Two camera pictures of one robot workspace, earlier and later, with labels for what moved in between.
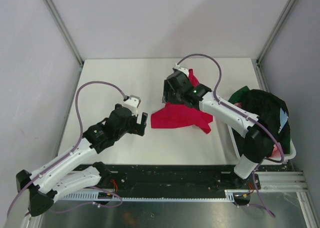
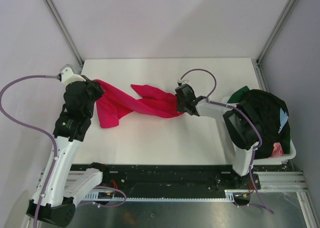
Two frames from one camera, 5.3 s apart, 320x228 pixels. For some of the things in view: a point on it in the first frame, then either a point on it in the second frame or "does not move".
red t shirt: x=174 y=115 -> x=115 y=104
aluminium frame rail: x=281 y=184 does not move
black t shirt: x=271 y=128 does not move
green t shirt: x=238 y=96 does not move
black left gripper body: x=131 y=127 -> x=94 y=94
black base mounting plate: x=173 y=181 does not move
